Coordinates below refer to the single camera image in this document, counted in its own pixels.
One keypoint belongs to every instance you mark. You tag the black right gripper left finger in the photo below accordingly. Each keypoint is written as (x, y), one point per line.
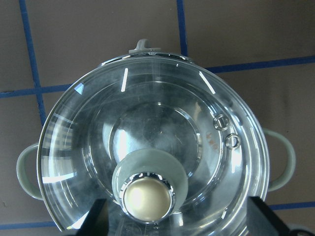
(96, 222)

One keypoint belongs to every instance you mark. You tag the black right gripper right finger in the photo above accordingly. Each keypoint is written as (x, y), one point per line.
(262, 221)

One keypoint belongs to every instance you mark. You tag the glass pot lid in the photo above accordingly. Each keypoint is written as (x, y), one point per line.
(152, 147)

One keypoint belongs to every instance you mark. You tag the pale green electric pot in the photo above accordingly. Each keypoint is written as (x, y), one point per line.
(280, 162)

